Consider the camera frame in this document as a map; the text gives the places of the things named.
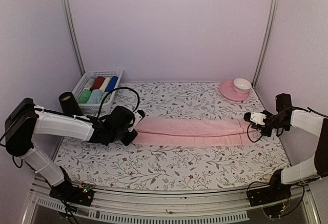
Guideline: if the green towel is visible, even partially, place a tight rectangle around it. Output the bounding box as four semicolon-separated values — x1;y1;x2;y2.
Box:
100;92;112;104
77;89;92;104

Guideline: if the pink towel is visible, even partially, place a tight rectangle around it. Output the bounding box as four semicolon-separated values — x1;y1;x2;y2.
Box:
133;118;254;147

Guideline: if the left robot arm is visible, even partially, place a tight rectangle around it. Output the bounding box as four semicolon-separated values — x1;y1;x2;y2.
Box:
1;98;145;200

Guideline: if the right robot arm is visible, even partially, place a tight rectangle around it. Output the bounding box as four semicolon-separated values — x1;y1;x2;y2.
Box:
280;93;327;195

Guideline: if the light blue rolled towel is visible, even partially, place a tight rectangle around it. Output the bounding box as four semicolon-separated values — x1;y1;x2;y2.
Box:
87;89;103;104

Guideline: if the white rolled towel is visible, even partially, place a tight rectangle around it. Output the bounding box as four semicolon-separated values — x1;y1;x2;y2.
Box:
99;77;111;92

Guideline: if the green rolled towel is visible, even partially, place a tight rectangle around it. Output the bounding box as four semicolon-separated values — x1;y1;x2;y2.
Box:
77;89;92;104

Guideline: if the white bowl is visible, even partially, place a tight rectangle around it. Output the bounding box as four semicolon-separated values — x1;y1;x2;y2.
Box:
233;78;252;94

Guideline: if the red rolled towel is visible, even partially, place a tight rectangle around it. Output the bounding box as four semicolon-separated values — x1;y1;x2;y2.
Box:
90;76;105;91

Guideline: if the grey rolled towel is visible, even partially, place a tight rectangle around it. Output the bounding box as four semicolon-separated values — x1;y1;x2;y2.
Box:
84;78;95;90

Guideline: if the pink plate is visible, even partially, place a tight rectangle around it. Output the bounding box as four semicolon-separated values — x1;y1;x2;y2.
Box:
219;80;250;101

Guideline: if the black cylinder cup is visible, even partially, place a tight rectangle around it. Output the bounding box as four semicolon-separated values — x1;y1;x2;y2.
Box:
58;92;83;116

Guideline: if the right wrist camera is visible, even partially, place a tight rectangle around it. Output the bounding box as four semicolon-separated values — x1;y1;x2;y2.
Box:
243;112;267;126

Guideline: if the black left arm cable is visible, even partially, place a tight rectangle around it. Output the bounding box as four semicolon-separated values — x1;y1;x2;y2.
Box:
97;87;140;118

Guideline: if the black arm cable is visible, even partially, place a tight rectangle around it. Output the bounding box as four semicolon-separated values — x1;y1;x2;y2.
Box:
97;87;140;118
246;106;328;143

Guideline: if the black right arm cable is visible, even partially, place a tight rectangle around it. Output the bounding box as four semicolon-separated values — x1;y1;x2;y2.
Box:
246;106;328;143

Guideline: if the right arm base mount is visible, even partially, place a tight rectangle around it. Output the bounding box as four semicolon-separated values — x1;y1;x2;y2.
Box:
246;181;306;220

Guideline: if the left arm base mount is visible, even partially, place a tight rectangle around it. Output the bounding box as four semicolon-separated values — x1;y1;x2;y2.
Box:
49;181;94;207

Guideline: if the front aluminium rail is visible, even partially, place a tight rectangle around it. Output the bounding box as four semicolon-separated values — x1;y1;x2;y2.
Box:
22;177;323;223

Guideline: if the right aluminium frame post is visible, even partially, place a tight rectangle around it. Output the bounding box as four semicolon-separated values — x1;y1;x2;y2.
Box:
252;0;279;90

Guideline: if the aluminium frame post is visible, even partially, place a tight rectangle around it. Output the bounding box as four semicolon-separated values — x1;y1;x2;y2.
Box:
61;0;85;76
252;0;279;90

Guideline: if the left aluminium frame post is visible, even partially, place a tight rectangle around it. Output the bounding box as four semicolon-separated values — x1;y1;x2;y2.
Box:
61;0;85;76

